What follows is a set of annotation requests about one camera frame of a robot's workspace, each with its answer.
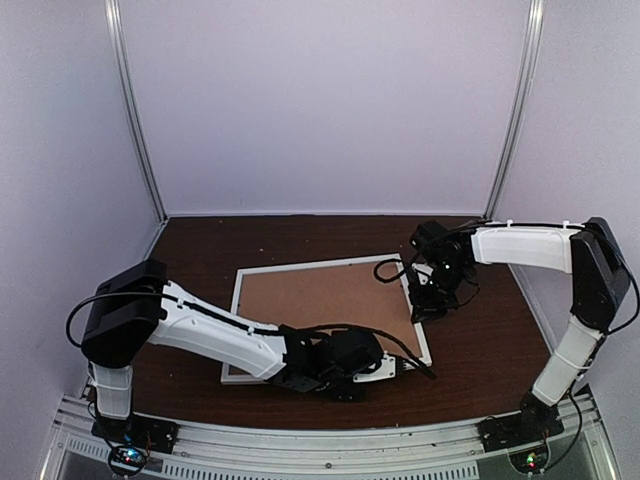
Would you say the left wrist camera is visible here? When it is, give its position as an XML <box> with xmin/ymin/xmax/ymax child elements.
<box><xmin>321</xmin><ymin>329</ymin><xmax>414</xmax><ymax>384</ymax></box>

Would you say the aluminium front rail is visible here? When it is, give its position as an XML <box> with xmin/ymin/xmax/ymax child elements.
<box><xmin>44</xmin><ymin>384</ymin><xmax>621</xmax><ymax>480</ymax></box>

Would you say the brown cardboard backing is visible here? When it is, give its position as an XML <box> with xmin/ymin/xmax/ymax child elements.
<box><xmin>234</xmin><ymin>259</ymin><xmax>426</xmax><ymax>374</ymax></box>

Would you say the black right camera cable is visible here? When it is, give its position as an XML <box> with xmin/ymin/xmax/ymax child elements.
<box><xmin>373</xmin><ymin>257</ymin><xmax>481</xmax><ymax>314</ymax></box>

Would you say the left aluminium corner post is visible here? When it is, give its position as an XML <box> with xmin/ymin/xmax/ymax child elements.
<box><xmin>104</xmin><ymin>0</ymin><xmax>167</xmax><ymax>223</ymax></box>

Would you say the white picture frame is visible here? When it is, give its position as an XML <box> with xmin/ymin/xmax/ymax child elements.
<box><xmin>219</xmin><ymin>252</ymin><xmax>433</xmax><ymax>386</ymax></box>

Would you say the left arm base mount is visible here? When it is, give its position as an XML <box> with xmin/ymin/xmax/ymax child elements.
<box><xmin>89</xmin><ymin>409</ymin><xmax>179</xmax><ymax>477</ymax></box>

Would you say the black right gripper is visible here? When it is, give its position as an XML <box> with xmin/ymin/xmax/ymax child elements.
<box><xmin>408</xmin><ymin>261</ymin><xmax>471</xmax><ymax>324</ymax></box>

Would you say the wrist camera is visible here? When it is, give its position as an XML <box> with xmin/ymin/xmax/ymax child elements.
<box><xmin>409</xmin><ymin>221</ymin><xmax>448</xmax><ymax>252</ymax></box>
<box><xmin>321</xmin><ymin>329</ymin><xmax>414</xmax><ymax>384</ymax></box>

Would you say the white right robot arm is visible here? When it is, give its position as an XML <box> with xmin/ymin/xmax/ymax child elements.
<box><xmin>406</xmin><ymin>216</ymin><xmax>639</xmax><ymax>442</ymax></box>

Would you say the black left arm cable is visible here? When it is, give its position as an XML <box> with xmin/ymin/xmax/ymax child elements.
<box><xmin>65</xmin><ymin>291</ymin><xmax>439</xmax><ymax>381</ymax></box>

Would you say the aluminium corner post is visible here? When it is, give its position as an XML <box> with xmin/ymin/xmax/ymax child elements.
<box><xmin>483</xmin><ymin>0</ymin><xmax>546</xmax><ymax>220</ymax></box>
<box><xmin>104</xmin><ymin>0</ymin><xmax>167</xmax><ymax>223</ymax></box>

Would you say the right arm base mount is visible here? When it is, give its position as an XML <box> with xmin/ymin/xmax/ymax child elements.
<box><xmin>477</xmin><ymin>391</ymin><xmax>564</xmax><ymax>476</ymax></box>

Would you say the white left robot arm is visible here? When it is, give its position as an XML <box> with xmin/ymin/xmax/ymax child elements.
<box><xmin>70</xmin><ymin>259</ymin><xmax>383</xmax><ymax>444</ymax></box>

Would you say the right aluminium corner post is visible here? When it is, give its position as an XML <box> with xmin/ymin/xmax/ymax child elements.
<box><xmin>483</xmin><ymin>0</ymin><xmax>546</xmax><ymax>220</ymax></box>

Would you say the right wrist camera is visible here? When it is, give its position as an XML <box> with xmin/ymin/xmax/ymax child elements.
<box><xmin>409</xmin><ymin>221</ymin><xmax>448</xmax><ymax>252</ymax></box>

